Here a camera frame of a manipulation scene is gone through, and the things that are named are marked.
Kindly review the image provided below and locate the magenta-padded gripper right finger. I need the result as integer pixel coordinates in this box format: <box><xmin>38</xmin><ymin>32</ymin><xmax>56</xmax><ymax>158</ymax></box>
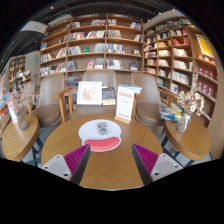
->
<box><xmin>131</xmin><ymin>143</ymin><xmax>184</xmax><ymax>186</ymax></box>

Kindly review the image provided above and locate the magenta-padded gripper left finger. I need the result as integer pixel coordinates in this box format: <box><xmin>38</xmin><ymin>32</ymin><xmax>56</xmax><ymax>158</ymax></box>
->
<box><xmin>41</xmin><ymin>143</ymin><xmax>92</xmax><ymax>186</ymax></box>

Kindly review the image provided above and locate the transparent computer mouse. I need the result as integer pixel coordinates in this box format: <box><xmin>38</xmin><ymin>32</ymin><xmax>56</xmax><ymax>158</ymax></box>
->
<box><xmin>96</xmin><ymin>121</ymin><xmax>111</xmax><ymax>137</ymax></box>

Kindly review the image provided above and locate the white mouse pad red rest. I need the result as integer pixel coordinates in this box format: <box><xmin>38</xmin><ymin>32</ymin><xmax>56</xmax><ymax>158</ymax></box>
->
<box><xmin>78</xmin><ymin>119</ymin><xmax>123</xmax><ymax>153</ymax></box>

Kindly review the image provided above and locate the round wooden side table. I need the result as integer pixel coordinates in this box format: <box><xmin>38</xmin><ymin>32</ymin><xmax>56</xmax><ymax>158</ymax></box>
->
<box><xmin>163</xmin><ymin>116</ymin><xmax>213</xmax><ymax>168</ymax></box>
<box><xmin>0</xmin><ymin>113</ymin><xmax>43</xmax><ymax>166</ymax></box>

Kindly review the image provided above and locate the stack of colourful books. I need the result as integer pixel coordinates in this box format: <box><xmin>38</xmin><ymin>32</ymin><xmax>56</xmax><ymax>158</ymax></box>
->
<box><xmin>159</xmin><ymin>104</ymin><xmax>184</xmax><ymax>123</ymax></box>

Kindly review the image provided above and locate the brown padded wooden armchair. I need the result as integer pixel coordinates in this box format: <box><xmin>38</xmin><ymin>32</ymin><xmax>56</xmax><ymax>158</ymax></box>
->
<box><xmin>53</xmin><ymin>69</ymin><xmax>144</xmax><ymax>123</ymax></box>
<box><xmin>28</xmin><ymin>73</ymin><xmax>68</xmax><ymax>129</ymax></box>
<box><xmin>131</xmin><ymin>72</ymin><xmax>178</xmax><ymax>128</ymax></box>

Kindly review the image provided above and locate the small white table sign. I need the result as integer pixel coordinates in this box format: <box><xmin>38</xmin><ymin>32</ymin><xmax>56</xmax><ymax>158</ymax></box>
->
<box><xmin>6</xmin><ymin>99</ymin><xmax>19</xmax><ymax>125</ymax></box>

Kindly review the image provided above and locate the white sign on wooden base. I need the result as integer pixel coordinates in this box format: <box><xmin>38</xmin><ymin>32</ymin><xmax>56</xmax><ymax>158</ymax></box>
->
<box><xmin>114</xmin><ymin>86</ymin><xmax>135</xmax><ymax>125</ymax></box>

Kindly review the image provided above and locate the white framed floral picture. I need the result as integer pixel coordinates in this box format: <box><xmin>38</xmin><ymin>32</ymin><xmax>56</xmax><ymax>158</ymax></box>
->
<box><xmin>76</xmin><ymin>81</ymin><xmax>103</xmax><ymax>106</ymax></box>

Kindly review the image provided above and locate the teal book stack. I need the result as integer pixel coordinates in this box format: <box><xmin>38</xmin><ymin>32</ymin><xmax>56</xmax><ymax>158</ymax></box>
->
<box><xmin>118</xmin><ymin>83</ymin><xmax>143</xmax><ymax>94</ymax></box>

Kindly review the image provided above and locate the dark book with tan band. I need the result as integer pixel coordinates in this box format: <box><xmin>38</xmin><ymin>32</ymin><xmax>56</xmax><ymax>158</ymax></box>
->
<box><xmin>101</xmin><ymin>86</ymin><xmax>117</xmax><ymax>106</ymax></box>

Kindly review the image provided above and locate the distant wooden bookshelf unit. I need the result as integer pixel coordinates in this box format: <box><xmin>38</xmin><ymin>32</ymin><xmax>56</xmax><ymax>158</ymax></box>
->
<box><xmin>8</xmin><ymin>55</ymin><xmax>33</xmax><ymax>93</ymax></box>

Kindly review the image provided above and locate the curved wooden bookshelf unit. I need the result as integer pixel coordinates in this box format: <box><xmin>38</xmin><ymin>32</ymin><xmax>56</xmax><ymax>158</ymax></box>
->
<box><xmin>143</xmin><ymin>15</ymin><xmax>219</xmax><ymax>123</ymax></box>

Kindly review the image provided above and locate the wide wooden bookshelf unit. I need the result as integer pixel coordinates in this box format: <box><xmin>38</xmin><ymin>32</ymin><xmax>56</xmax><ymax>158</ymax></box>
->
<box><xmin>39</xmin><ymin>13</ymin><xmax>145</xmax><ymax>88</ymax></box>

